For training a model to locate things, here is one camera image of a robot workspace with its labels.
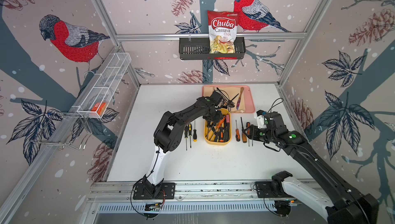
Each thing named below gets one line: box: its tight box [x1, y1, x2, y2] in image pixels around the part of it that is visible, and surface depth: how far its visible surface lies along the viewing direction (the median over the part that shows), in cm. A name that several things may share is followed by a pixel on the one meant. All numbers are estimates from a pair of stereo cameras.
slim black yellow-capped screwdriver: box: [192, 120, 198, 142], surface depth 94 cm
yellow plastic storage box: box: [203, 107, 232, 146], surface depth 94 cm
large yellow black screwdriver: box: [184, 125, 189, 151], surface depth 94 cm
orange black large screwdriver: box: [213, 116, 226, 136], surface depth 97 cm
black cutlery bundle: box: [216, 87, 240, 112], surface depth 112 cm
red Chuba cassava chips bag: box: [207, 10, 240, 54], surface depth 85 cm
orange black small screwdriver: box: [235, 119, 241, 142], surface depth 93 cm
